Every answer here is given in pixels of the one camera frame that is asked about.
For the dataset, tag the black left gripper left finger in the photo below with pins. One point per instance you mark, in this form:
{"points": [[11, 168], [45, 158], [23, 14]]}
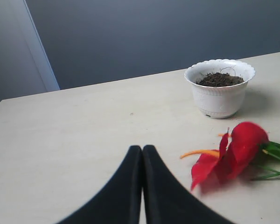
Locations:
{"points": [[119, 201]]}

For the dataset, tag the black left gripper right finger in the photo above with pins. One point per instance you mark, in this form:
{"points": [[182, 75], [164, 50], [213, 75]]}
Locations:
{"points": [[167, 201]]}

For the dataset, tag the white scalloped flower pot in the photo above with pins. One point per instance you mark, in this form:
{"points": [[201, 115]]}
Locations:
{"points": [[219, 102]]}

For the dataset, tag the red artificial flower green stem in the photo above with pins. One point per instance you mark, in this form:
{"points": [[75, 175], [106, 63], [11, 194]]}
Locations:
{"points": [[237, 149]]}

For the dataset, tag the dark soil in pot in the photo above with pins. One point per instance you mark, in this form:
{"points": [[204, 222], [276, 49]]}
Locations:
{"points": [[219, 80]]}

